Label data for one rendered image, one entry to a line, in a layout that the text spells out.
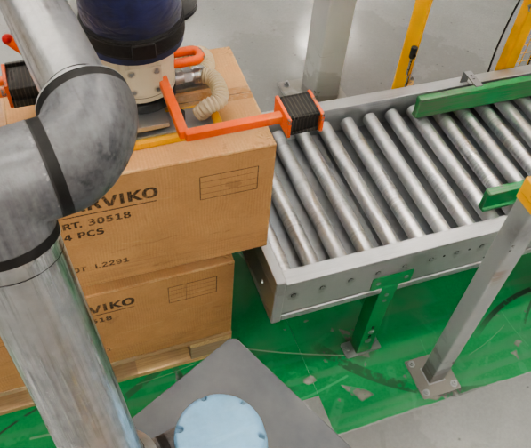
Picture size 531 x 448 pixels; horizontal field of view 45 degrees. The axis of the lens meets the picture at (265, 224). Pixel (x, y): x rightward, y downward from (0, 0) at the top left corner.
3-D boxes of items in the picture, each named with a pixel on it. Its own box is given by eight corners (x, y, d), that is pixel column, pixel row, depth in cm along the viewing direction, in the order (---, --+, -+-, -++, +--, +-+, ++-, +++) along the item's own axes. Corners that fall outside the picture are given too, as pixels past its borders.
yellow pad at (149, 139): (213, 107, 161) (213, 91, 157) (225, 133, 155) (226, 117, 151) (75, 132, 152) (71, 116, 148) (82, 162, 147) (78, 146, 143)
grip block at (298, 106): (308, 106, 147) (310, 89, 143) (322, 131, 142) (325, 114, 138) (273, 113, 145) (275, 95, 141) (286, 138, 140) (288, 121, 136)
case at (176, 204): (228, 150, 208) (229, 45, 177) (267, 245, 185) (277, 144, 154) (35, 187, 194) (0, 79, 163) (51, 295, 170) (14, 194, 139)
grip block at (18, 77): (44, 76, 149) (39, 55, 144) (50, 103, 143) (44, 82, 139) (6, 83, 147) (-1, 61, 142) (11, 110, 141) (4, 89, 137)
